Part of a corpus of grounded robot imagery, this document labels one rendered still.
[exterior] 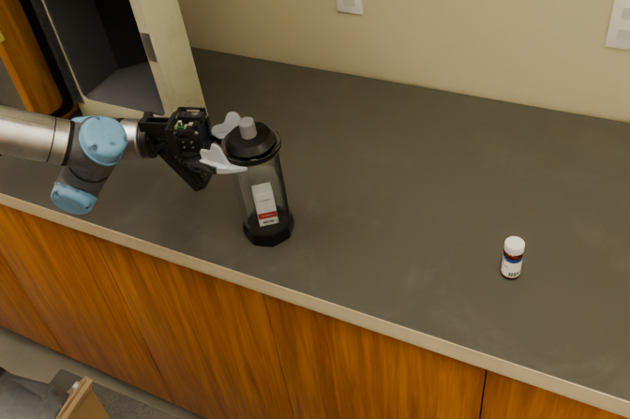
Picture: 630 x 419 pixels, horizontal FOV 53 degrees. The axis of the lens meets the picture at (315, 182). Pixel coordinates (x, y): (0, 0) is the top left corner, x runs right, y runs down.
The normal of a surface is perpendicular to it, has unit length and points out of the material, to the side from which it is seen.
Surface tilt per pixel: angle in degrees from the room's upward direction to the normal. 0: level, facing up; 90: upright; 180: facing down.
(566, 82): 90
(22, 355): 0
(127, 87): 0
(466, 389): 90
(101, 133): 42
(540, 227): 0
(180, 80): 90
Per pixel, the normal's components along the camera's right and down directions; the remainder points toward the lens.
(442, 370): -0.44, 0.63
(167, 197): -0.11, -0.74
